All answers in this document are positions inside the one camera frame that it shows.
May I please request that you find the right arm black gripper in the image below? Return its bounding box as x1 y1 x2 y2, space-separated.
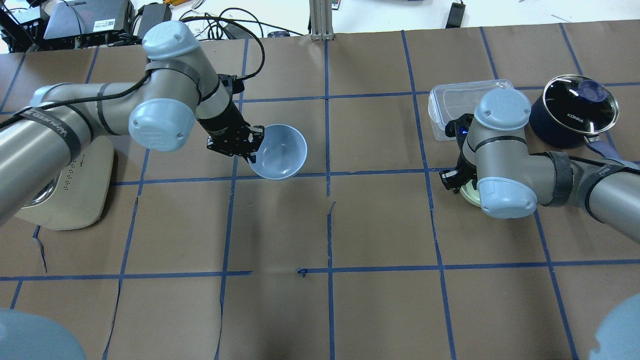
439 113 478 194

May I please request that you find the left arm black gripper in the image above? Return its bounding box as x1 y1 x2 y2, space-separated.
195 75 266 164

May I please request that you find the green bowl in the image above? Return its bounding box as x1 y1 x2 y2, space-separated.
459 179 482 208

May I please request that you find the blue bowl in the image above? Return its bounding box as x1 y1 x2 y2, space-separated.
247 124 308 181

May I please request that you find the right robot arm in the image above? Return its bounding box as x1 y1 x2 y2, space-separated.
439 88 640 242

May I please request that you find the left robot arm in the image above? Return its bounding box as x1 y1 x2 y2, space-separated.
0 20 266 224

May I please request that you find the clear plastic container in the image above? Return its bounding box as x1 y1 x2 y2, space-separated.
427 79 515 142

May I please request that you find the dark blue pot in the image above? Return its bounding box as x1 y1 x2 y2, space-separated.
529 74 622 160

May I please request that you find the black power adapter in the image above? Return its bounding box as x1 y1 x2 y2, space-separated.
135 3 172 39

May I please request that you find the black computer box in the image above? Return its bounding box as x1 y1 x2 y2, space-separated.
43 0 134 41

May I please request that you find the cream toaster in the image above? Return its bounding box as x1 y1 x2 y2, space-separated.
14 136 115 231

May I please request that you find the aluminium frame post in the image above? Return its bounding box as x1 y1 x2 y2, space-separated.
309 0 335 42

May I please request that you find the black braided cable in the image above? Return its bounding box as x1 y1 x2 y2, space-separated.
0 15 266 126

